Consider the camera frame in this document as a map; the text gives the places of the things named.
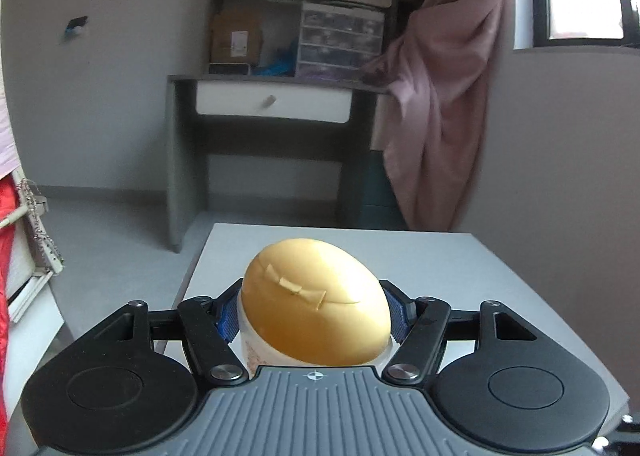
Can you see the white desk drawer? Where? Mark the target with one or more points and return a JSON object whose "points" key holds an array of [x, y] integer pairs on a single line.
{"points": [[300, 104]]}

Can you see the clear bottle with yellow cap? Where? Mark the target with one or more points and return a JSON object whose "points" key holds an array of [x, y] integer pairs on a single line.
{"points": [[310, 296]]}

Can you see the clear plastic drawer organizer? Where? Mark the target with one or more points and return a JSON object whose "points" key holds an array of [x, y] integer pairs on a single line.
{"points": [[340, 41]]}

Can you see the grey desk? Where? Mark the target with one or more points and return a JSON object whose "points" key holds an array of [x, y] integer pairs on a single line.
{"points": [[180, 161]]}

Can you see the dark teal storage bin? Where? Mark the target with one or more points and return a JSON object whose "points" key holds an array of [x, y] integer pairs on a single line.
{"points": [[380, 196]]}

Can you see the grey bedside cabinet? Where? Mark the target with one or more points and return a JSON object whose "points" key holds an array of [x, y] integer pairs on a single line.
{"points": [[450, 266]]}

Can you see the black flat device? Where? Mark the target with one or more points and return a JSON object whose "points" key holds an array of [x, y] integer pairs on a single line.
{"points": [[227, 70]]}

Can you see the cardboard box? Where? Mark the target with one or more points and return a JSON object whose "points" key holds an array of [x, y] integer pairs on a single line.
{"points": [[235, 39]]}

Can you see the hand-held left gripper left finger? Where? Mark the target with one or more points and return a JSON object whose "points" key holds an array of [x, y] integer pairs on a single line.
{"points": [[230, 316]]}

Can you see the blue plastic bag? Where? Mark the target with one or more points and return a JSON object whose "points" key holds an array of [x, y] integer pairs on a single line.
{"points": [[277, 66]]}

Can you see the red embroidered bedding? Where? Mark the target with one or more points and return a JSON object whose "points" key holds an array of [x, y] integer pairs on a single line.
{"points": [[4, 311]]}

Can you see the pink curtain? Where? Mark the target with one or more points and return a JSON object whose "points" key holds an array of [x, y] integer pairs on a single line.
{"points": [[450, 86]]}

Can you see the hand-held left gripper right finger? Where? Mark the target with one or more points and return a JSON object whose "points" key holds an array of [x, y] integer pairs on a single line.
{"points": [[400, 313]]}

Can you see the pink padded bed rail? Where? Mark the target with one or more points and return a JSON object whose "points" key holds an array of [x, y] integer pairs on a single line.
{"points": [[7, 86]]}

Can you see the white bed frame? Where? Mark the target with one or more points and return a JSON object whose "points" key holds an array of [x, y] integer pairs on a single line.
{"points": [[30, 296]]}

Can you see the desk drawer knob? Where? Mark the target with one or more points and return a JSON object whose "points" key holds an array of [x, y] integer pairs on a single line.
{"points": [[270, 100]]}

